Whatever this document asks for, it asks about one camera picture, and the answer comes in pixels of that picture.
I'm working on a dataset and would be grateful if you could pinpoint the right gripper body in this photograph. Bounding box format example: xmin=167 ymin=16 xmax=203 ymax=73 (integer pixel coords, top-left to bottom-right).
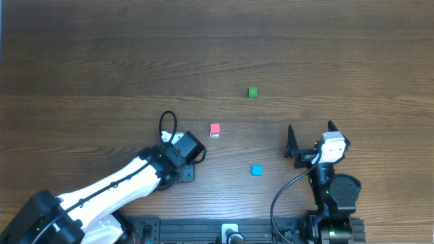
xmin=293 ymin=147 xmax=321 ymax=169

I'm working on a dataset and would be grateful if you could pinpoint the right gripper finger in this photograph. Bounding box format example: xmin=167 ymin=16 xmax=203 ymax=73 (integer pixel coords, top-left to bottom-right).
xmin=283 ymin=123 xmax=300 ymax=159
xmin=327 ymin=119 xmax=351 ymax=148

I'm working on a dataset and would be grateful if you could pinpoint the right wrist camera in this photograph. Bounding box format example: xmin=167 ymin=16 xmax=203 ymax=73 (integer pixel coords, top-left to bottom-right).
xmin=316 ymin=131 xmax=347 ymax=165

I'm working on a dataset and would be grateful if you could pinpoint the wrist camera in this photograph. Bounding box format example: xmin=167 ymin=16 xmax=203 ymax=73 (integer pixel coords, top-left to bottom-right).
xmin=161 ymin=130 xmax=184 ymax=144
xmin=316 ymin=131 xmax=347 ymax=165

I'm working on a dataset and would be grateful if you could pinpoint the black cable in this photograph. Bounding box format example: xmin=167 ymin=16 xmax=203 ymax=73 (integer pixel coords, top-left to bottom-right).
xmin=31 ymin=110 xmax=178 ymax=244
xmin=269 ymin=152 xmax=322 ymax=244

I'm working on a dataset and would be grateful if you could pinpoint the mounting rail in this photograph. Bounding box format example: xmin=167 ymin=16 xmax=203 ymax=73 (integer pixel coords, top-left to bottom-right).
xmin=127 ymin=216 xmax=367 ymax=244

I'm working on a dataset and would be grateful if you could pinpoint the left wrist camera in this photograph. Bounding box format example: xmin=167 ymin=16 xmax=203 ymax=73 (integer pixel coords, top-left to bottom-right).
xmin=161 ymin=130 xmax=184 ymax=144

